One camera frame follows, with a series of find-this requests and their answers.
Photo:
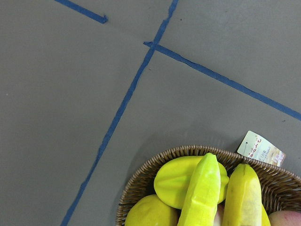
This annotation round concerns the greenish ridged banana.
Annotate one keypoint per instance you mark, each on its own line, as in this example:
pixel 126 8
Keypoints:
pixel 206 177

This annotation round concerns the worn yellow banana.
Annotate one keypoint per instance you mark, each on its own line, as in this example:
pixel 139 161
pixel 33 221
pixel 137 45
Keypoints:
pixel 243 198

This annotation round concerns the brown wicker basket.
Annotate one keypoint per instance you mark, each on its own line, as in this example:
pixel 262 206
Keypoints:
pixel 280 188

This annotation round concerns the yellow starfruit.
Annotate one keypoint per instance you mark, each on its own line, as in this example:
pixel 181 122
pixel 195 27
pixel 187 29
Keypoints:
pixel 172 181

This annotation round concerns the yellow lemon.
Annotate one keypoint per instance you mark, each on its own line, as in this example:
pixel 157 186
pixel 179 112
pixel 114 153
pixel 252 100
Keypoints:
pixel 151 211

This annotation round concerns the paper price tag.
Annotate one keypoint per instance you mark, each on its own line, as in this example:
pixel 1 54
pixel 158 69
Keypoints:
pixel 257 147

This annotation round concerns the red apple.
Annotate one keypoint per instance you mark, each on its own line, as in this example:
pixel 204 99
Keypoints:
pixel 219 215

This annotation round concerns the small yellow banana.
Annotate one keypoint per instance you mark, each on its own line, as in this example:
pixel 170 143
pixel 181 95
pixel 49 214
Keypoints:
pixel 264 217

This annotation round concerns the pink peach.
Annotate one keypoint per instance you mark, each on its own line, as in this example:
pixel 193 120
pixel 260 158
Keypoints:
pixel 285 218

